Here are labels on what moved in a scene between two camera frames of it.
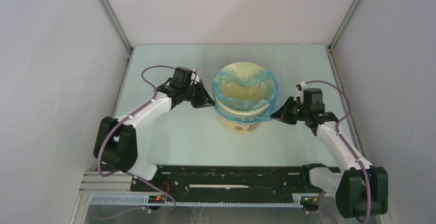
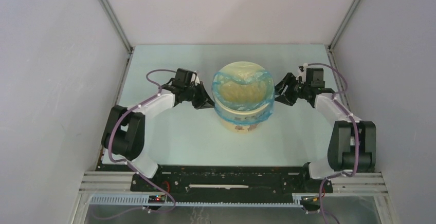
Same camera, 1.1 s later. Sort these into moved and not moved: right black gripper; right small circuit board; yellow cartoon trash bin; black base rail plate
Moved: right black gripper
Not moved: black base rail plate; yellow cartoon trash bin; right small circuit board
